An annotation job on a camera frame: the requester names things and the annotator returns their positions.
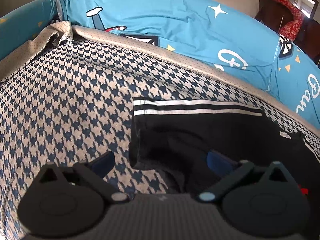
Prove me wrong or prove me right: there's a black garment red print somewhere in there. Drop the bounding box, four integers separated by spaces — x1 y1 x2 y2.
128 97 320 240

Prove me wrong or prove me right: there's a houndstooth mattress cover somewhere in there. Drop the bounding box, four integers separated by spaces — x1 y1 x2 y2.
1 21 319 239

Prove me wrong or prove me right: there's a blue cartoon print bedsheet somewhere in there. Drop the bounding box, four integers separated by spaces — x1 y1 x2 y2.
1 0 319 127

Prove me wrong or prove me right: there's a red patterned cloth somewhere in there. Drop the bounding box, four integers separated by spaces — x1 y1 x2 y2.
258 0 306 42

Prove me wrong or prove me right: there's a brown wooden chair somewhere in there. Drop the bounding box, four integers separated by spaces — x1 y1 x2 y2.
255 0 319 65

